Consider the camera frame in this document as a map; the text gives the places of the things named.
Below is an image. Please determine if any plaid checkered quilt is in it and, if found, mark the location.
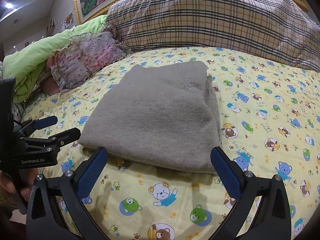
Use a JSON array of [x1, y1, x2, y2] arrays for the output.
[[107, 0, 319, 71]]

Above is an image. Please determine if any beige knit sweater brown trim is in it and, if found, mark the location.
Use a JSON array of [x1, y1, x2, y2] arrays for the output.
[[79, 61, 222, 174]]

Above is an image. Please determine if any person left hand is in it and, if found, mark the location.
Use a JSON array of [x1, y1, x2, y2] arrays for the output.
[[1, 168, 39, 204]]

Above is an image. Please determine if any light green blanket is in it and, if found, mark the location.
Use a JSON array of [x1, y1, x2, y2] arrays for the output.
[[2, 15, 107, 103]]

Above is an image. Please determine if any floral ruffled pillow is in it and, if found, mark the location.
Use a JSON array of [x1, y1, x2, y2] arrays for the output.
[[47, 24, 131, 93]]

